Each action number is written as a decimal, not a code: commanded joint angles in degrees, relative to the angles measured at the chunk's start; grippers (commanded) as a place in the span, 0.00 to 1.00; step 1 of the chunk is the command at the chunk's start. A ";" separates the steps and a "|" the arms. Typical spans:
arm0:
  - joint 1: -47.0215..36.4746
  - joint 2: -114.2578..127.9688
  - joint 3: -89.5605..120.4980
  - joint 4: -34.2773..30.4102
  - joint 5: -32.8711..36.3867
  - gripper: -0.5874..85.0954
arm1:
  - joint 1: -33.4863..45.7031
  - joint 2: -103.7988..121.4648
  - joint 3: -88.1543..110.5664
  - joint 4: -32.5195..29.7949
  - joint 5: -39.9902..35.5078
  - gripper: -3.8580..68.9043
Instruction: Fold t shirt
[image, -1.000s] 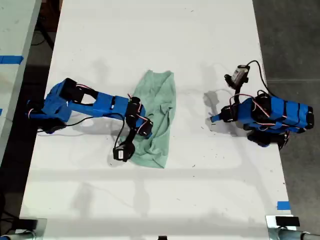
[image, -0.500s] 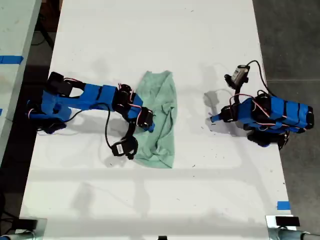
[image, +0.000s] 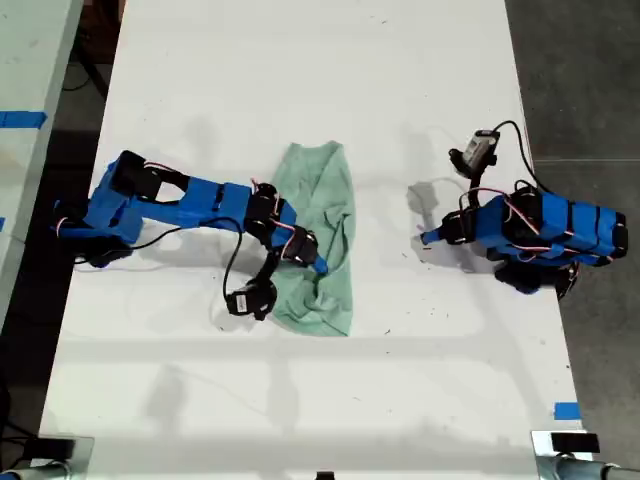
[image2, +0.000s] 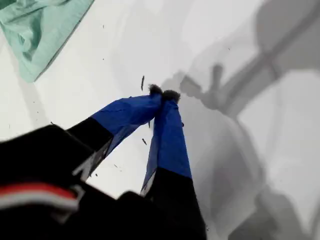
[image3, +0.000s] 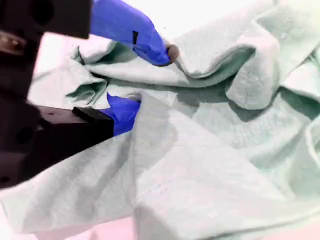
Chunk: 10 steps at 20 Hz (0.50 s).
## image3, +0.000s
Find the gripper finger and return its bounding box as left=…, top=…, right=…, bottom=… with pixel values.
left=37, top=92, right=143, bottom=174
left=42, top=0, right=181, bottom=68

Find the pale green T-shirt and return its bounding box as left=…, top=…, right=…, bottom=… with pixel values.
left=0, top=0, right=320, bottom=240

